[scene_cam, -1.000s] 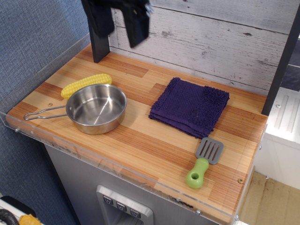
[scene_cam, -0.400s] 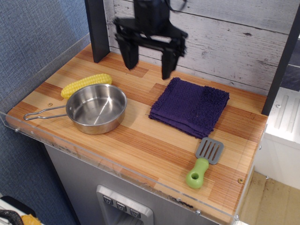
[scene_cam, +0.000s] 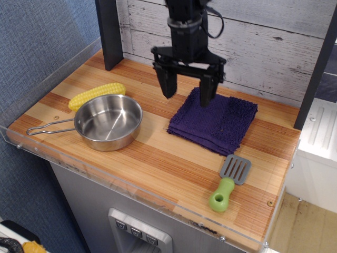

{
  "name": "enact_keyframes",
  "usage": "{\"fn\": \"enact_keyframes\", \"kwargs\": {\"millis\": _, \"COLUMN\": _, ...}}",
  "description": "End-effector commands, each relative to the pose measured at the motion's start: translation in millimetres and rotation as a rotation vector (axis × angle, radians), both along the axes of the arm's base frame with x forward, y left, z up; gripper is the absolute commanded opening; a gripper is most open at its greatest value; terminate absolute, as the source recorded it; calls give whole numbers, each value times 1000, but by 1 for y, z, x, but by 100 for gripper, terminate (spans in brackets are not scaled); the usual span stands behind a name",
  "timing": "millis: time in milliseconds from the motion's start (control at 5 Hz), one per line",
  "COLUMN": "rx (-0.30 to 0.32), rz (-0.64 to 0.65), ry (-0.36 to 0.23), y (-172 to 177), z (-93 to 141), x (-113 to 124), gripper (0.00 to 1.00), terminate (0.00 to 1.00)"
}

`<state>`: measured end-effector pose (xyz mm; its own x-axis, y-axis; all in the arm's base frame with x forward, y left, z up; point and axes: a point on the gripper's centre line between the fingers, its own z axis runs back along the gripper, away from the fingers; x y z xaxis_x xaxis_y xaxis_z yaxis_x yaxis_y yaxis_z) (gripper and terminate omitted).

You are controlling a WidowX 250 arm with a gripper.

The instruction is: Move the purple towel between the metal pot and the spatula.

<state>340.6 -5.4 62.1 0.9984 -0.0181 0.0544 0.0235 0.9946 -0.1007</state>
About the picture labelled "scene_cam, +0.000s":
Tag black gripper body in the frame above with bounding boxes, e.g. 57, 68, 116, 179
151, 22, 226, 83

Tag black braided hose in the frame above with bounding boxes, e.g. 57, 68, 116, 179
0, 237, 23, 253

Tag small metal pot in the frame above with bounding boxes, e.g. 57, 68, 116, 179
26, 94, 143, 152

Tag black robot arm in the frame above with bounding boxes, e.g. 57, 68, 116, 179
151, 1, 226, 107

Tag silver dispenser button panel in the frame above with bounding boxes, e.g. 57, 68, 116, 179
108, 208, 173, 252

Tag purple towel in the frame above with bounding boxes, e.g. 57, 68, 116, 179
167, 87, 258, 156

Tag white side appliance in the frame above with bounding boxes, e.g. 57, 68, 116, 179
285, 99, 336, 212

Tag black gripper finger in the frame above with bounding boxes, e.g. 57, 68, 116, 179
199, 75, 219, 107
153, 63, 177, 99

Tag grey spatula green handle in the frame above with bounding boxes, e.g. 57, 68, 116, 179
209, 154, 252, 212

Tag dark upright post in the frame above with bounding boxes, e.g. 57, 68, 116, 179
95, 0, 124, 71
293, 4, 336, 130

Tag yellow object bottom left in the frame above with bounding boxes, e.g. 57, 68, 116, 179
22, 241, 47, 253

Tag dark left upright post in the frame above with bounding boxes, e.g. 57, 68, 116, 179
95, 0, 124, 71

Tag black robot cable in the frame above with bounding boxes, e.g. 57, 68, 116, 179
201, 4, 225, 40

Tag dark right upright post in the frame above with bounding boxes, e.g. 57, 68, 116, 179
293, 4, 336, 130

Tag yellow toy corn cob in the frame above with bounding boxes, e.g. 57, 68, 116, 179
68, 82, 126, 112

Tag grey toy fridge cabinet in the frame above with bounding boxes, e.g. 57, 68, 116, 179
51, 163, 240, 252

